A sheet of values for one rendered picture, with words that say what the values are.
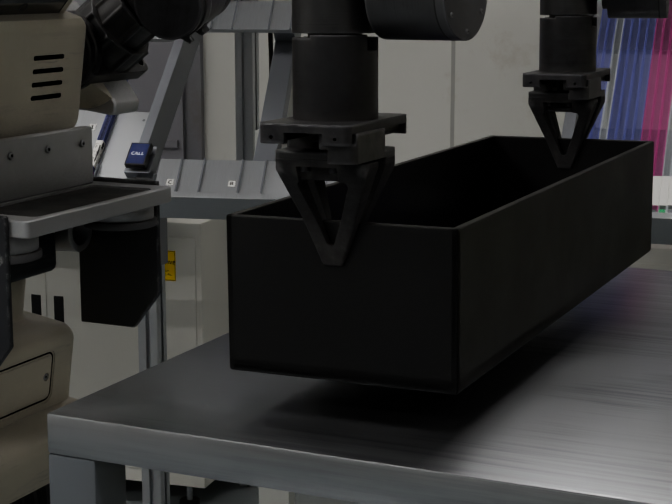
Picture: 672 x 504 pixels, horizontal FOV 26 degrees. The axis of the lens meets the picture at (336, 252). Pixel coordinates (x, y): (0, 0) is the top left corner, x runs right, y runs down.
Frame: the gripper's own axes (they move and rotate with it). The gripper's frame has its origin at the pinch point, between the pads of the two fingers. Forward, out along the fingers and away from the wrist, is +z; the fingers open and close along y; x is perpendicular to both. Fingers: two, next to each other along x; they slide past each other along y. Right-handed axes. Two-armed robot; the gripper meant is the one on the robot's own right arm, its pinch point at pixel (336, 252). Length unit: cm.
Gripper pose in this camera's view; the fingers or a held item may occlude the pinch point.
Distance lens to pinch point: 98.7
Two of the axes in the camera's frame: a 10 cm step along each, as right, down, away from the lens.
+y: 4.1, -1.6, 9.0
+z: 0.0, 9.8, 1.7
